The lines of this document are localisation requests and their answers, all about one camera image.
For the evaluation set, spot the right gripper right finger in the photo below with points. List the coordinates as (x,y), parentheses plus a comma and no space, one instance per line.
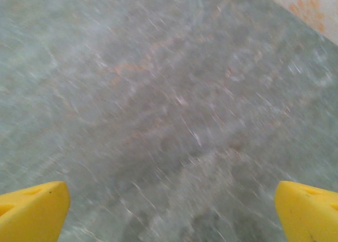
(311,215)

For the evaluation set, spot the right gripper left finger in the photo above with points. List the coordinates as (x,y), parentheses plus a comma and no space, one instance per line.
(29,213)

